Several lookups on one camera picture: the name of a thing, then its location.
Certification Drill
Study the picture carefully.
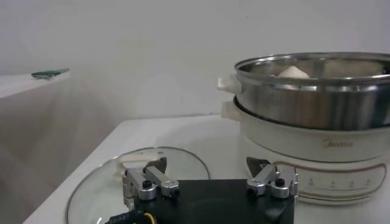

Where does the white steamed baozi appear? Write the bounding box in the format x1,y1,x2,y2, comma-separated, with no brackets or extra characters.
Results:
275,65,311,79

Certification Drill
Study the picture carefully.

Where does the green handled scraper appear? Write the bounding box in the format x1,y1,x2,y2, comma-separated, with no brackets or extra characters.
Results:
30,68,71,81

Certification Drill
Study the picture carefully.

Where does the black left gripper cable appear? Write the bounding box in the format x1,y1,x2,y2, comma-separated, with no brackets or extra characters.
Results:
105,209,158,224

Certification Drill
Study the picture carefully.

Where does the glass lid with cream handle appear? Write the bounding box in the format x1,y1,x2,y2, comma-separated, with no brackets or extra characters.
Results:
65,146,211,224

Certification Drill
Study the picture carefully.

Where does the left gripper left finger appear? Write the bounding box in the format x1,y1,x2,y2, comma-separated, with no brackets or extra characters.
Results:
121,156,180,208

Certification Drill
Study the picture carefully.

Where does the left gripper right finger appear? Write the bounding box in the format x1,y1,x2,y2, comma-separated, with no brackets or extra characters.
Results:
245,156,300,200

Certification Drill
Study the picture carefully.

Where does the white electric cooker base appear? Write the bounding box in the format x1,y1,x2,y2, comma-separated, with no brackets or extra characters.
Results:
220,96,390,206

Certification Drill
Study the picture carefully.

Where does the stainless steel steamer basket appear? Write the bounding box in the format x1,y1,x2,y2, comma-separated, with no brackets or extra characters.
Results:
216,51,390,132

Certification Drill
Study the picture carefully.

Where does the white side table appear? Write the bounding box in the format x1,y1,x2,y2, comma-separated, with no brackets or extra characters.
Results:
0,70,74,100

